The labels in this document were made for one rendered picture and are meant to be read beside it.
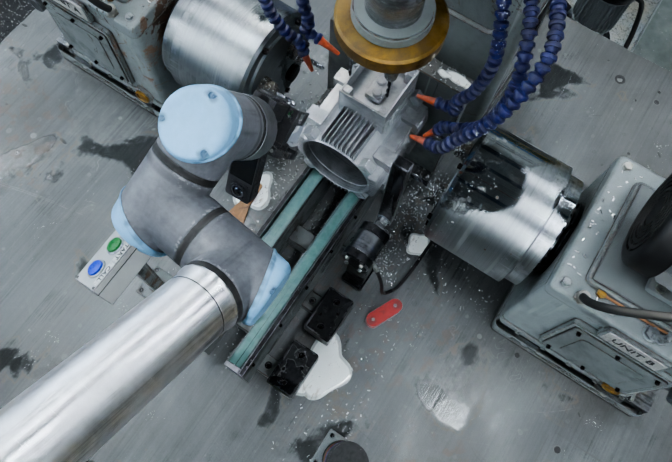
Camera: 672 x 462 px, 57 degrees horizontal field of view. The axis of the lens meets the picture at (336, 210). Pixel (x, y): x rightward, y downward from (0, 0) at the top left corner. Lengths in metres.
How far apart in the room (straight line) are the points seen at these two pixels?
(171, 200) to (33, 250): 0.78
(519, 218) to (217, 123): 0.57
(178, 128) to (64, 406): 0.32
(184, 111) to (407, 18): 0.38
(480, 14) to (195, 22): 0.53
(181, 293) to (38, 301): 0.82
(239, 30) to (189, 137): 0.50
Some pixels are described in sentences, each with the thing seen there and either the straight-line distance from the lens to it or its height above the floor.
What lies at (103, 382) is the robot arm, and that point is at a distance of 0.63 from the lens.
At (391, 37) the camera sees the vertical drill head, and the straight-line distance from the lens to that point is 0.96.
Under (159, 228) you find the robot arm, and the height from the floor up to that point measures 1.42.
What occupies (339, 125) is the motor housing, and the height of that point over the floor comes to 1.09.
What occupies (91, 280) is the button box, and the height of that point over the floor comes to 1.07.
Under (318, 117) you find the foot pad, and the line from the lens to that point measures 1.20.
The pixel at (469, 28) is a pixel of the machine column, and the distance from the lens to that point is 1.24.
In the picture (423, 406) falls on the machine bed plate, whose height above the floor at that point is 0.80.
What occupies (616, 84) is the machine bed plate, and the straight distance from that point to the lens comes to 1.74.
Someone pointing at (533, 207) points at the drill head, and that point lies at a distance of 1.10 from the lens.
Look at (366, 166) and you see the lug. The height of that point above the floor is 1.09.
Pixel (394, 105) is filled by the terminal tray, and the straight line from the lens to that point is 1.15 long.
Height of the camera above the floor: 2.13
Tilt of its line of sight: 69 degrees down
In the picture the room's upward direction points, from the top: 6 degrees clockwise
